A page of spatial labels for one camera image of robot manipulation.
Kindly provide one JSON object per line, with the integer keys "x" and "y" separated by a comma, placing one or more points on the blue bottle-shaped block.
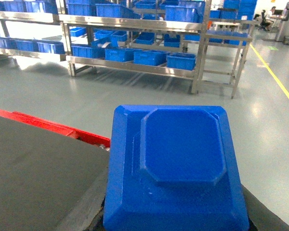
{"x": 173, "y": 168}

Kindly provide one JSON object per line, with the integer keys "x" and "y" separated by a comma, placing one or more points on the steel shelf rack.
{"x": 92, "y": 32}

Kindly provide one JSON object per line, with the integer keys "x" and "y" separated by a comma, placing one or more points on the blue plastic bin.
{"x": 85, "y": 51}
{"x": 120, "y": 54}
{"x": 150, "y": 57}
{"x": 184, "y": 61}

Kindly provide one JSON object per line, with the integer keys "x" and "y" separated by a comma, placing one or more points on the small steel table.
{"x": 224, "y": 55}

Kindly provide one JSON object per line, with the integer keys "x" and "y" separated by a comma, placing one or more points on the dark grey conveyor belt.
{"x": 48, "y": 181}

